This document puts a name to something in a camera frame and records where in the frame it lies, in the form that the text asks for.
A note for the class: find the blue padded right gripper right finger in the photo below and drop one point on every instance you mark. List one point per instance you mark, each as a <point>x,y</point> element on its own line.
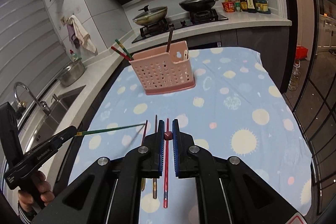
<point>176,134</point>

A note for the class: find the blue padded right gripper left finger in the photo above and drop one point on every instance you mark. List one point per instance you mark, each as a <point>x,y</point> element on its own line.
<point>161,131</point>

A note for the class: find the dark maroon chopstick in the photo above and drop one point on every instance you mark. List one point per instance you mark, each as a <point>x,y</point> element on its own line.
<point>144,133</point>

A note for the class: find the red glossy chopstick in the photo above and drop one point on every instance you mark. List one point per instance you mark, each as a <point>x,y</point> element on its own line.
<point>167,136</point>

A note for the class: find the bright red chopstick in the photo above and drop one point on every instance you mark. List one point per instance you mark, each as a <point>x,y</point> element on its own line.
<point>120,53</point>

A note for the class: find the dark red patterned chopstick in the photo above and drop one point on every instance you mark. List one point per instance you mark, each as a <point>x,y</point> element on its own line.
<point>171,30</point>

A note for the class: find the white ceramic soup spoon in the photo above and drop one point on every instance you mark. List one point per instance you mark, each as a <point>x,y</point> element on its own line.
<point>185,55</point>

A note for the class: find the gold flower spoon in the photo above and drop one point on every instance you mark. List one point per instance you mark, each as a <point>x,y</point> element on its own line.
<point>143,182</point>

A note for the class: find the pink perforated utensil holder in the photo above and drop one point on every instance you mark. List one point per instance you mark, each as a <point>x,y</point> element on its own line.
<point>160,72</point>

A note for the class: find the blue polka dot tablecloth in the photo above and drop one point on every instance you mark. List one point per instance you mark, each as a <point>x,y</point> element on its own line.
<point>234,109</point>

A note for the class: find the stainless steel bowl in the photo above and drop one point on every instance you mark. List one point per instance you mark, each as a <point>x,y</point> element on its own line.
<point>71,73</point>

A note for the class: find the black gas stove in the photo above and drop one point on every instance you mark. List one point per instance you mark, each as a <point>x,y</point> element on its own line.
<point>191,19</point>

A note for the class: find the green dish soap bottle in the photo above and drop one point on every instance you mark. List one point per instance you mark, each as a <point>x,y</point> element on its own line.
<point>74,56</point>

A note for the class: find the beige wok with lid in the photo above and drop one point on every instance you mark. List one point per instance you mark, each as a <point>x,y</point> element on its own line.
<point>150,16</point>

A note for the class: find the white hanging towel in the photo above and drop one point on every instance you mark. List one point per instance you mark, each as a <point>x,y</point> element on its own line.
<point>81,34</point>

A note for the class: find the clear bottle on floor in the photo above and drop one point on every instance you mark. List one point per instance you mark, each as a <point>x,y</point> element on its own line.
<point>295,76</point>

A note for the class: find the purple hanging cloth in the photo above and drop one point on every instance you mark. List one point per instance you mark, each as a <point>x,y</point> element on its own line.
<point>72,36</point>

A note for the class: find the black wok with lid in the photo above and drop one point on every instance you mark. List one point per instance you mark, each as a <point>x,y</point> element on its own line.
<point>197,5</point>

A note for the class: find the red instant noodle cup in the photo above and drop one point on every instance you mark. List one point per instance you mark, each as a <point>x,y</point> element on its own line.
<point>229,6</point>

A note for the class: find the small green lid jar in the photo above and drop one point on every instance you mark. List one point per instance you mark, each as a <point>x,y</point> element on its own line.
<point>238,6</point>

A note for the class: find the amber sauce bottle yellow cap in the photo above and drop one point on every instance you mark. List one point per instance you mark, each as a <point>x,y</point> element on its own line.
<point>243,4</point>

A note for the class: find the red bag on floor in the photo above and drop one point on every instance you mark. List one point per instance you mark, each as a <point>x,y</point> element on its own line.
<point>301,53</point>

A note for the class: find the condiment jars on teal tray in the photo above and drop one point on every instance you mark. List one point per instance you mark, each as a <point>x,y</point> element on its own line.
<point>262,7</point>

